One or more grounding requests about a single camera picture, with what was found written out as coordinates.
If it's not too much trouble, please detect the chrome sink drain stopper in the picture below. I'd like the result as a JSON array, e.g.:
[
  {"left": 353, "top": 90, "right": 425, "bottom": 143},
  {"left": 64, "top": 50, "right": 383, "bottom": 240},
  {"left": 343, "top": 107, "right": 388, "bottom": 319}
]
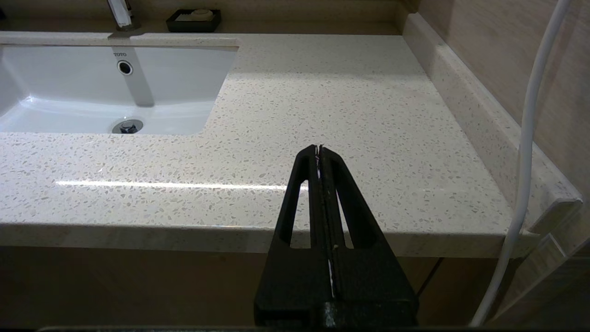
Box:
[{"left": 112, "top": 119, "right": 144, "bottom": 134}]

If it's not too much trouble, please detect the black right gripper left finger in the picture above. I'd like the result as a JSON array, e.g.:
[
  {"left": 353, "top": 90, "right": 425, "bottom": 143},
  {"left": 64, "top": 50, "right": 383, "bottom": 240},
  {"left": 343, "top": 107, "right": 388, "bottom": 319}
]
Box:
[{"left": 254, "top": 145, "right": 332, "bottom": 327}]

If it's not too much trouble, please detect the black soap dish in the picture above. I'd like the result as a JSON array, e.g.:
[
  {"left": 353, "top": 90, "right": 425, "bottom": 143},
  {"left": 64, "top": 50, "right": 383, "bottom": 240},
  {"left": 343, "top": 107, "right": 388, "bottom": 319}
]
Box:
[{"left": 166, "top": 9, "right": 222, "bottom": 33}]

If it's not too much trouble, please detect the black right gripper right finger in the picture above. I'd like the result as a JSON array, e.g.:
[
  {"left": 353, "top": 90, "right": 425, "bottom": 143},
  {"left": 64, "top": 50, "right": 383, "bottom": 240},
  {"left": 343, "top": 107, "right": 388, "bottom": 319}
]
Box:
[{"left": 320, "top": 145, "right": 419, "bottom": 327}]

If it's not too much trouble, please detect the white hose cable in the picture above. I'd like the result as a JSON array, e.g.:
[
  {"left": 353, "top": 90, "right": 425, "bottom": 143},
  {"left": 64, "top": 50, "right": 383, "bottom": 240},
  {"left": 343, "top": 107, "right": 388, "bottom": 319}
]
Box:
[{"left": 469, "top": 0, "right": 573, "bottom": 327}]

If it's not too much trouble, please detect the wooden vanity cabinet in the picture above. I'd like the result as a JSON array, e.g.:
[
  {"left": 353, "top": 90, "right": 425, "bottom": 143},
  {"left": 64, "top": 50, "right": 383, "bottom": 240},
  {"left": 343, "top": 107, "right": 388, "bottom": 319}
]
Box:
[{"left": 0, "top": 244, "right": 507, "bottom": 329}]

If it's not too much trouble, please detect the white ceramic sink basin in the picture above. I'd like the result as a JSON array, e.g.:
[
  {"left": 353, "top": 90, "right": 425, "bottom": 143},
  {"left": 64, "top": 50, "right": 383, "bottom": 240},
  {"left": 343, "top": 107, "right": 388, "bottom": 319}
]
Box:
[{"left": 0, "top": 37, "right": 240, "bottom": 135}]

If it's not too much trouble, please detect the beige stone backsplash strip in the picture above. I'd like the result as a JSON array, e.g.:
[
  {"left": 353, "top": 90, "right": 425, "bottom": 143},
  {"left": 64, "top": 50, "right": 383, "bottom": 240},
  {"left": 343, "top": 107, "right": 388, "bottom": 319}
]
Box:
[{"left": 402, "top": 13, "right": 582, "bottom": 233}]

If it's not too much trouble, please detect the chrome sink faucet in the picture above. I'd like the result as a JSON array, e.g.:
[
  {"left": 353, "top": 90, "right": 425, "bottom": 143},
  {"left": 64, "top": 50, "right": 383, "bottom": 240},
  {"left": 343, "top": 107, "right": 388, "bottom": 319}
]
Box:
[{"left": 107, "top": 0, "right": 141, "bottom": 32}]

